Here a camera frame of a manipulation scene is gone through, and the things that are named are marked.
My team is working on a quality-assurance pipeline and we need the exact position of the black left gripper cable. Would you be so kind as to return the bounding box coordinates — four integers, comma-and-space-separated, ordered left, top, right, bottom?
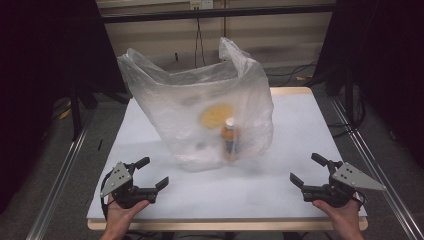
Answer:
100, 169, 116, 219

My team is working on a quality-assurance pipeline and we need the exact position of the black stand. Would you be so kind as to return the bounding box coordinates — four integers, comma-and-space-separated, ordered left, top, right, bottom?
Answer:
305, 64, 368, 129
69, 84, 99, 142

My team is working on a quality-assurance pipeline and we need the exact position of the round yellow item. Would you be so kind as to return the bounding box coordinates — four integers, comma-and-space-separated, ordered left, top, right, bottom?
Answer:
199, 103, 234, 129

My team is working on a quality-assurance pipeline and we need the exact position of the metal floor rail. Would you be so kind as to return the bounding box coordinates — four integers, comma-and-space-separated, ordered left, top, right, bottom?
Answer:
329, 97, 424, 240
25, 109, 98, 240

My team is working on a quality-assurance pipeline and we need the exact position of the person's right hand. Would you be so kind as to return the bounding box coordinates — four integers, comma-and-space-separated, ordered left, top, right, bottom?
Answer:
312, 196, 363, 234

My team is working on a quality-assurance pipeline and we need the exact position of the translucent white plastic bag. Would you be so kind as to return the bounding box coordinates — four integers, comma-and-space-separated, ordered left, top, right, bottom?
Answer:
116, 36, 275, 173

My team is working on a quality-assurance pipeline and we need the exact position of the yellow floor tape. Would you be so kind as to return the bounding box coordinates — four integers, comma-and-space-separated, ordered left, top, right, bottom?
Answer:
58, 105, 73, 120

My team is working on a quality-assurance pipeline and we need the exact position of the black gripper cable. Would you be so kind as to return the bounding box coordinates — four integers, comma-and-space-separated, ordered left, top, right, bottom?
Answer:
352, 189, 368, 207
100, 169, 116, 219

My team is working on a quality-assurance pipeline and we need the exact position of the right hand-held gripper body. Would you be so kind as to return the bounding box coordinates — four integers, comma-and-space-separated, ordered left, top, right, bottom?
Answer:
300, 159, 388, 208

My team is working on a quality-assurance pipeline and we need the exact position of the orange drink bottle white cap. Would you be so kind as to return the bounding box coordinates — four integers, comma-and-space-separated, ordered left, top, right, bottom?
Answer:
220, 117, 241, 163

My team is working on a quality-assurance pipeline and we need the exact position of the person's left hand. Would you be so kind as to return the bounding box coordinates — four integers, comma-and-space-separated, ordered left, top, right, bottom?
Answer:
105, 194, 151, 233

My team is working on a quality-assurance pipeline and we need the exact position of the black curtain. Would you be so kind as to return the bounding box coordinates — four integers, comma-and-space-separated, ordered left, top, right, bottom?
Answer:
0, 0, 128, 215
313, 0, 424, 169

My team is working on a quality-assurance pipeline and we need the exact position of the white wall socket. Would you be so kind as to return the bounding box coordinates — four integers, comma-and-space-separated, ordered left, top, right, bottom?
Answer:
189, 0, 214, 11

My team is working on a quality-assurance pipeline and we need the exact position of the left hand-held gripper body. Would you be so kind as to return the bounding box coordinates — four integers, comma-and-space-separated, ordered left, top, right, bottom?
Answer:
99, 161, 158, 210

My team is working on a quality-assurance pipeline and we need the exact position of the black horizontal bar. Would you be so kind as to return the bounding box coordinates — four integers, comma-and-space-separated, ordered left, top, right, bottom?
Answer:
100, 3, 338, 24

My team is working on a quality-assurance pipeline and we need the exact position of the black hanging cable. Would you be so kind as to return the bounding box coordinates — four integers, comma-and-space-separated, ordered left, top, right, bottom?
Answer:
193, 18, 207, 68

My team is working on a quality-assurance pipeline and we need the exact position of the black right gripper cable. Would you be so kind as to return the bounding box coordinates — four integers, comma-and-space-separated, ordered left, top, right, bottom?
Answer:
352, 189, 368, 207

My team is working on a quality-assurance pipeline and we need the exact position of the black floor cable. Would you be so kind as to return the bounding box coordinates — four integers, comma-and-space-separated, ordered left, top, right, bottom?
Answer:
327, 122, 365, 140
265, 59, 318, 88

